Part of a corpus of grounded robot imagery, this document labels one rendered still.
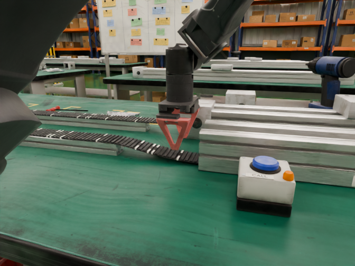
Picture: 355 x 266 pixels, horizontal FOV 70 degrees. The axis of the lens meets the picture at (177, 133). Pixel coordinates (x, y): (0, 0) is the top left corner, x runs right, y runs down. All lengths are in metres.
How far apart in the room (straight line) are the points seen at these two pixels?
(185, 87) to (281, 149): 0.22
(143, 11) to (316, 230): 3.49
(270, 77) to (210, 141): 1.61
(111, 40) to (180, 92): 3.44
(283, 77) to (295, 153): 1.60
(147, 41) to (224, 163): 3.23
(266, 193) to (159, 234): 0.17
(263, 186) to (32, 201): 0.37
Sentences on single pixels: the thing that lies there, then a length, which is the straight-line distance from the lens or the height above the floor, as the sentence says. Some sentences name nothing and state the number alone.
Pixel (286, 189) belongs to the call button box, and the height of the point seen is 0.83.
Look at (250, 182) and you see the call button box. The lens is 0.40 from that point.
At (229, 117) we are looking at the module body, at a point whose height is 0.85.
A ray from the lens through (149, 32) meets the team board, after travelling 3.65.
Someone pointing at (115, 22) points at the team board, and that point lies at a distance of 3.89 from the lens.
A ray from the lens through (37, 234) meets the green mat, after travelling 0.42.
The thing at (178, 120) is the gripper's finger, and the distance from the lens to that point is 0.49.
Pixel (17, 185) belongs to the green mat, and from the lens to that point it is 0.56.
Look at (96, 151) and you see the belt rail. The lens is 0.64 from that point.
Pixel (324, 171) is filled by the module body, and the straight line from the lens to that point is 0.54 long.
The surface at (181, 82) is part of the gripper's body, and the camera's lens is 0.51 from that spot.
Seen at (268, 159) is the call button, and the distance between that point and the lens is 0.43.
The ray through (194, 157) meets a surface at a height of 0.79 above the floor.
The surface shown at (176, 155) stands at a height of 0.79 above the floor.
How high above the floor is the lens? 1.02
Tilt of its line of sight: 18 degrees down
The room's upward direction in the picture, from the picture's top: straight up
